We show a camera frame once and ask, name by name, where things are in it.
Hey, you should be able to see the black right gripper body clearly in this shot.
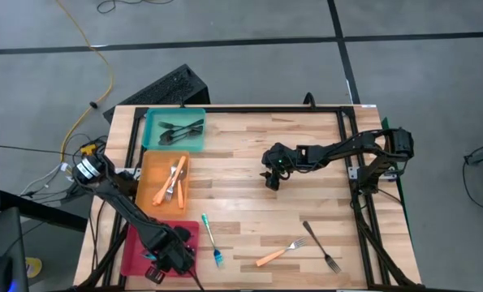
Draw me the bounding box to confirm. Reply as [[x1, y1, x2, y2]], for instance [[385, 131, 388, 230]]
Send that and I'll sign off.
[[260, 142, 293, 191]]

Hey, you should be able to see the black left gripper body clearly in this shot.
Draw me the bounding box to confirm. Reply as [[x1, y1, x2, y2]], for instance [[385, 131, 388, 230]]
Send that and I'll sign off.
[[144, 225, 196, 285]]

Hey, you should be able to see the black metal fork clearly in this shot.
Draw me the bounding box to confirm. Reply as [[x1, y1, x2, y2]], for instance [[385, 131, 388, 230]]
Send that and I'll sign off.
[[157, 118, 205, 130], [302, 220, 343, 274], [158, 131, 185, 146], [158, 126, 205, 146], [159, 121, 205, 141]]

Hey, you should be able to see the red plastic tray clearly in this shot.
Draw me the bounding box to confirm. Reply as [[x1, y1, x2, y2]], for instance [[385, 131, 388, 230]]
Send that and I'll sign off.
[[120, 220, 201, 279]]

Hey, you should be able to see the orange plastic tray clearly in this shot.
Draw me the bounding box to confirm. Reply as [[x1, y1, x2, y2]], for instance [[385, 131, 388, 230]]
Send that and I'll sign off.
[[135, 149, 192, 217]]

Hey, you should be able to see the teal plastic tray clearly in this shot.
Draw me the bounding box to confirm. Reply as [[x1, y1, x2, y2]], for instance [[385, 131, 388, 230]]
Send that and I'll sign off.
[[142, 107, 208, 153]]

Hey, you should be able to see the black floor bar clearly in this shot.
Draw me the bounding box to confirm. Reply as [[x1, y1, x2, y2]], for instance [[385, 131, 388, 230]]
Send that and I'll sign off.
[[0, 189, 88, 233]]

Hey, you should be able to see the yellow tape roll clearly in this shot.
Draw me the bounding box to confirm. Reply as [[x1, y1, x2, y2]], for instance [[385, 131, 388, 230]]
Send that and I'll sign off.
[[24, 256, 44, 280]]

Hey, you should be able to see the black perforated case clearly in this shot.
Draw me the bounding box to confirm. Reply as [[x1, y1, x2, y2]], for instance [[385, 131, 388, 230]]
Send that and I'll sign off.
[[102, 63, 211, 124]]

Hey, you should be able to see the white floor cable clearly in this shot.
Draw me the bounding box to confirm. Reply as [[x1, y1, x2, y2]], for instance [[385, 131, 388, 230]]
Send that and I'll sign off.
[[19, 161, 71, 198]]

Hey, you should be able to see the yellow power cable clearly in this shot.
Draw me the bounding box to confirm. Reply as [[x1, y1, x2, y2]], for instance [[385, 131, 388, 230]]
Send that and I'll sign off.
[[54, 0, 115, 159]]

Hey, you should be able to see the black cable loop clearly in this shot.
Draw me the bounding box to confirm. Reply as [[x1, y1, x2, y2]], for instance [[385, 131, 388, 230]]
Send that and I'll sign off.
[[463, 142, 483, 212]]

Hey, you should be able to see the black floor cable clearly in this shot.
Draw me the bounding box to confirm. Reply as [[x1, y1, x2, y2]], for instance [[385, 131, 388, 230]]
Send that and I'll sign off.
[[96, 0, 175, 15]]

